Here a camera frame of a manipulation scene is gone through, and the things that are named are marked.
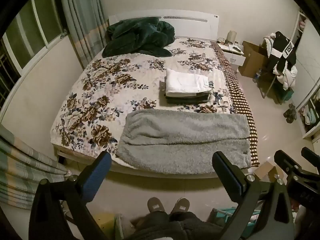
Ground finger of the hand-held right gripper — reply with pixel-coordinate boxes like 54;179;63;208
274;150;302;178
301;147;320;167

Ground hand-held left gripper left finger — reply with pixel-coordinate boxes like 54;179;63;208
29;151;112;240

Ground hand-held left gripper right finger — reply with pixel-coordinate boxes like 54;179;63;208
212;151;294;240

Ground grey fluffy blanket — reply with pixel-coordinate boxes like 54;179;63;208
116;109;251;169

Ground folded dark pants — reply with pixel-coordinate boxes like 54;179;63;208
164;93;213;105

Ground small cardboard box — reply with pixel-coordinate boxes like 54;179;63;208
254;161;278;181

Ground teal plastic item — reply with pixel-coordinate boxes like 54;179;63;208
211;206;263;228

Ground yellow box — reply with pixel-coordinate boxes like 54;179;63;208
94;212;117;240

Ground person's right slipper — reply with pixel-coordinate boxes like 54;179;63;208
170;197;191;215

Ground person's slipper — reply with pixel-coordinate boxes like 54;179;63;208
147;197;166;215
170;197;191;215

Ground person's left slipper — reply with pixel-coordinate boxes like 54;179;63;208
147;197;166;215

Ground white wardrobe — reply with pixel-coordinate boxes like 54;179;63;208
292;9;320;140

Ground brown checked bed sheet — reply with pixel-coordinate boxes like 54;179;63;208
211;41;260;167

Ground person's legs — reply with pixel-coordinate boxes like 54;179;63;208
130;211;223;240

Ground striped green curtain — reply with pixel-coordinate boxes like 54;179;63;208
0;124;72;203
57;0;110;68

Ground white padded jacket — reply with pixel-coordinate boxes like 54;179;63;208
272;64;297;90

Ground chair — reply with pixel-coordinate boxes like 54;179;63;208
257;60;295;104

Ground floral printed blanket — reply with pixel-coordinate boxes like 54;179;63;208
50;37;237;167

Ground folded white towel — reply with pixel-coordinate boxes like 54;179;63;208
165;69;213;97

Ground black and white jacket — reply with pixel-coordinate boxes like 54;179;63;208
269;31;297;75

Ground white nightstand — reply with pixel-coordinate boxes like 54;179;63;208
216;41;247;73

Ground dark green duvet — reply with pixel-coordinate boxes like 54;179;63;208
102;17;175;58

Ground white headboard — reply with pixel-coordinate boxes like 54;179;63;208
108;9;220;40

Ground metal drying rack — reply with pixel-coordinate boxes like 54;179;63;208
0;0;68;94

